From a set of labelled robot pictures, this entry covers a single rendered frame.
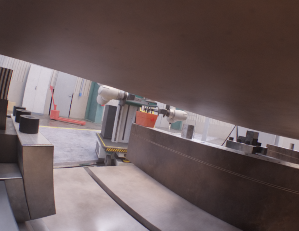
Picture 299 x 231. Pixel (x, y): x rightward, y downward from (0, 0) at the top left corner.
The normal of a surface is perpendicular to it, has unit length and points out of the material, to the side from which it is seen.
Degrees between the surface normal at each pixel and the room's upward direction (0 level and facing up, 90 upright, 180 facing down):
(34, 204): 90
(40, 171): 90
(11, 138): 90
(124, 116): 90
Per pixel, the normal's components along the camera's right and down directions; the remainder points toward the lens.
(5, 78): 0.84, 0.15
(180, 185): -0.80, -0.15
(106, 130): 0.45, 0.08
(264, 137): -0.57, -0.11
